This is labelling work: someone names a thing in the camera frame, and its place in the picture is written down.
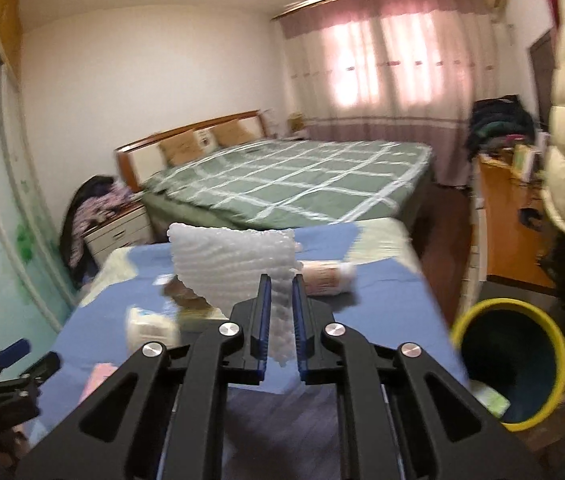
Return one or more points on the black television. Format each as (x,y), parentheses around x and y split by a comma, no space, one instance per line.
(543,63)

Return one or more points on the yellow rimmed trash bin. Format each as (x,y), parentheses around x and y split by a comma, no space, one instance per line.
(517,350)

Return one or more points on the green plastic bag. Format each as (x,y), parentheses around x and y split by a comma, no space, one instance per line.
(492,400)

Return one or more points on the dark clothes pile on sideboard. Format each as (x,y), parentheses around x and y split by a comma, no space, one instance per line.
(495,118)

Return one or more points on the right brown pillow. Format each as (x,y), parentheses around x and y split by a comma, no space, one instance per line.
(233,133)

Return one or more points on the blue patterned table cloth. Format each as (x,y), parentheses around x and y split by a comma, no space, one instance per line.
(281,428)

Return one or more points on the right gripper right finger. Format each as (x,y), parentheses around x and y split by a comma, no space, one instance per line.
(401,414)

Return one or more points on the left brown pillow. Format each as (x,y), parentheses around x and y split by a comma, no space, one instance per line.
(182,148)

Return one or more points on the pink strawberry milk carton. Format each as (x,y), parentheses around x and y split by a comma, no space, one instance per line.
(100,373)

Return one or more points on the white bedside nightstand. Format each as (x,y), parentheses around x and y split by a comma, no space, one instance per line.
(130,227)

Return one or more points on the bed with green quilt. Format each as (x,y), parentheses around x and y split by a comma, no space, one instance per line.
(276,184)

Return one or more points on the framed picture on sideboard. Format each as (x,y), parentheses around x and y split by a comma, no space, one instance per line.
(526,163)

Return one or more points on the brown pillow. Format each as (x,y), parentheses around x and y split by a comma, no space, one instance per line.
(182,148)
(233,133)

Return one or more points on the floral tissue box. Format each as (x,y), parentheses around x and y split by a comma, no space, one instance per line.
(199,320)

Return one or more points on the tissue box on far nightstand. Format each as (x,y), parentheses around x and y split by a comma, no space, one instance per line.
(296,122)

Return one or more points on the white instant noodle cup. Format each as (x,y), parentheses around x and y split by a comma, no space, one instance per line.
(143,326)

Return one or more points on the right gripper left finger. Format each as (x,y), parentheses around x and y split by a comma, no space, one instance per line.
(161,414)

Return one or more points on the clothes pile on nightstand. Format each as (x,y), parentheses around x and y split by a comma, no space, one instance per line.
(98,199)

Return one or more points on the sliding wardrobe door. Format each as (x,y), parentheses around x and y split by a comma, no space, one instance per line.
(36,293)

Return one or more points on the white foam net wrap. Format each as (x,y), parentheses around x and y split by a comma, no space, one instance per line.
(225,266)

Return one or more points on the wooden sideboard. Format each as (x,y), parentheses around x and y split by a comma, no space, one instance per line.
(507,250)

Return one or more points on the pink white curtains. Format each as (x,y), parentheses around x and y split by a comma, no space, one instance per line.
(393,70)

